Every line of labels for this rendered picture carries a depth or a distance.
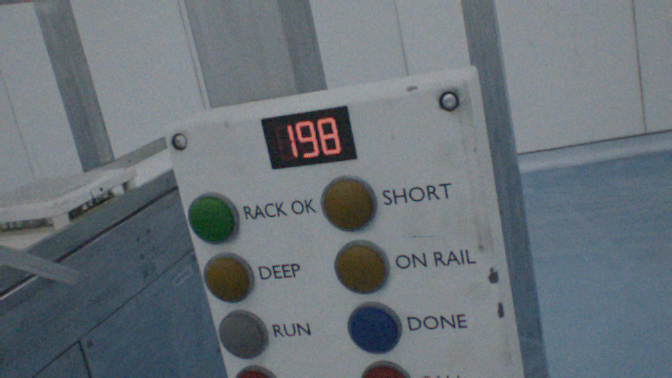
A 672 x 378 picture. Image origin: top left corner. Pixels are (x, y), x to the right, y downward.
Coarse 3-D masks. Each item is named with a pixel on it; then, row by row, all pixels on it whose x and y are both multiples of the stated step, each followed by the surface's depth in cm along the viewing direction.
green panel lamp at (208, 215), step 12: (204, 204) 41; (216, 204) 41; (192, 216) 42; (204, 216) 42; (216, 216) 41; (228, 216) 41; (204, 228) 42; (216, 228) 42; (228, 228) 42; (216, 240) 42
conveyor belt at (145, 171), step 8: (168, 152) 204; (152, 160) 197; (160, 160) 194; (168, 160) 192; (136, 168) 190; (144, 168) 188; (152, 168) 185; (160, 168) 183; (168, 168) 181; (136, 176) 179; (144, 176) 177; (152, 176) 175; (136, 184) 170; (176, 184) 163; (152, 200) 154; (136, 208) 149; (112, 224) 141; (96, 232) 136; (80, 240) 132; (24, 248) 134; (72, 248) 130; (56, 256) 126; (16, 280) 117; (8, 288) 115
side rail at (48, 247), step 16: (160, 176) 155; (128, 192) 145; (144, 192) 149; (160, 192) 154; (96, 208) 136; (112, 208) 139; (128, 208) 143; (80, 224) 130; (96, 224) 134; (48, 240) 122; (64, 240) 126; (48, 256) 122; (0, 272) 112; (16, 272) 115; (0, 288) 112
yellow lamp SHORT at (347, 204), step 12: (336, 192) 39; (348, 192) 39; (360, 192) 39; (324, 204) 39; (336, 204) 39; (348, 204) 39; (360, 204) 39; (336, 216) 39; (348, 216) 39; (360, 216) 39; (348, 228) 39
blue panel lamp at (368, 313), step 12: (360, 312) 41; (372, 312) 41; (384, 312) 41; (360, 324) 41; (372, 324) 41; (384, 324) 40; (396, 324) 41; (360, 336) 41; (372, 336) 41; (384, 336) 41; (396, 336) 41; (372, 348) 41; (384, 348) 41
